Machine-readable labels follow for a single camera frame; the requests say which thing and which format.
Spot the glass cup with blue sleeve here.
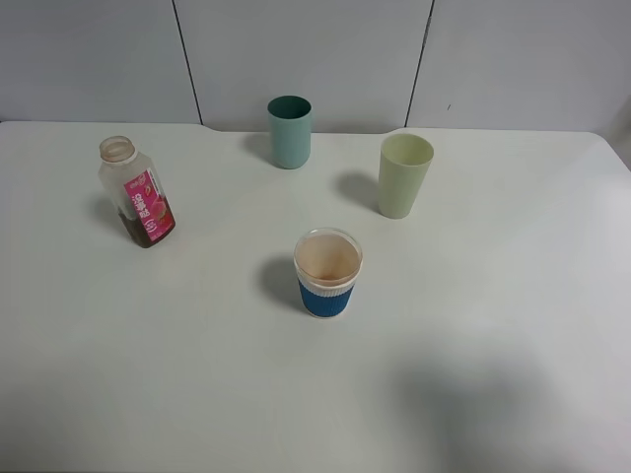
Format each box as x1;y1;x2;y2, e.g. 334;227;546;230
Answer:
293;228;364;319

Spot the clear bottle with pink label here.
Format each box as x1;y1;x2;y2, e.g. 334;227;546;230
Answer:
98;136;175;248

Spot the teal plastic cup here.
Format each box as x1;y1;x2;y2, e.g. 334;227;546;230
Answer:
267;96;312;169

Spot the light green plastic cup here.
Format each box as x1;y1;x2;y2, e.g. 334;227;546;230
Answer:
378;133;434;220

